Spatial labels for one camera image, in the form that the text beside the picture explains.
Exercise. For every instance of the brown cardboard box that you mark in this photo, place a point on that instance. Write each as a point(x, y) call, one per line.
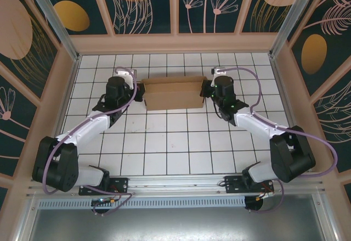
point(172, 98)

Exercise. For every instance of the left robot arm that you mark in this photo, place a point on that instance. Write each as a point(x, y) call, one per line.
point(57, 167)

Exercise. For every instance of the grey metal sheet panel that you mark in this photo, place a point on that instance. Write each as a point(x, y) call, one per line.
point(178, 224)

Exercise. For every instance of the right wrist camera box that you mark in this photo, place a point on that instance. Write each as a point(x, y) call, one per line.
point(218, 72)

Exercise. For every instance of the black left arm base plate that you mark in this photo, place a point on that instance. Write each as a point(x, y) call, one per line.
point(120, 184)

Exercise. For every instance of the aluminium mounting rail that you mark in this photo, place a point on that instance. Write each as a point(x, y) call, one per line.
point(178, 183)

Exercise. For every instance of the aluminium corner post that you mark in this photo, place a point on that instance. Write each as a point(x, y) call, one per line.
point(51, 16)
point(293, 16)

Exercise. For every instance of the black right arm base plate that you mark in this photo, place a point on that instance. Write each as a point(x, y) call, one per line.
point(233, 183)

